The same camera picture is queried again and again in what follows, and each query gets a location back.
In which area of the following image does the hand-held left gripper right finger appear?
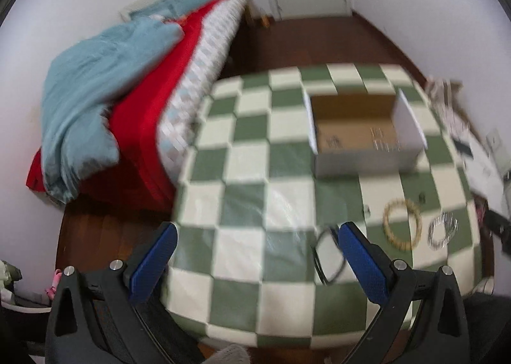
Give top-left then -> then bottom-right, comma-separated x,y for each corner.
339,221 -> 469,364

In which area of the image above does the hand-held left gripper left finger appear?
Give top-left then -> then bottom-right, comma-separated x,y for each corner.
46,221 -> 200,364

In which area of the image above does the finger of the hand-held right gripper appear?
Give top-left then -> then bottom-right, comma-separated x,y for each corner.
484,208 -> 511,257

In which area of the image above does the black band bracelet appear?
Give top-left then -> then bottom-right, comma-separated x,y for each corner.
311,226 -> 346,285

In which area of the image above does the wooden bead bracelet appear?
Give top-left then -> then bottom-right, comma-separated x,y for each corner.
382,197 -> 423,249

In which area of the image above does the silver chain bracelet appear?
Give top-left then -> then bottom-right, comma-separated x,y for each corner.
427,211 -> 459,249

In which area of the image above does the cardboard box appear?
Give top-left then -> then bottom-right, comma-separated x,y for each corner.
303,88 -> 428,178

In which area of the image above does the black smartphone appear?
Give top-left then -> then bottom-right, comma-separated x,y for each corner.
455,140 -> 475,159

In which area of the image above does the pink thing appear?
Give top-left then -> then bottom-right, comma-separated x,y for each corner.
46,271 -> 61,298

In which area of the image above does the green white checkered tablecloth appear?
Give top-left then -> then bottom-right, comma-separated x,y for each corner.
162,63 -> 485,349

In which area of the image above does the grey cloth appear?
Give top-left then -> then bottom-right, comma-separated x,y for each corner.
203,343 -> 250,364

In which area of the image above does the bed with red sheet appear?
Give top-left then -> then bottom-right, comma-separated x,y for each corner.
26,0 -> 240,209

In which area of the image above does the diamond patterned mattress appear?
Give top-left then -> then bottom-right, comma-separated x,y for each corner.
157,0 -> 250,185

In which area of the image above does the blue blanket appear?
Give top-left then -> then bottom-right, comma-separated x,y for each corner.
42,19 -> 184,205

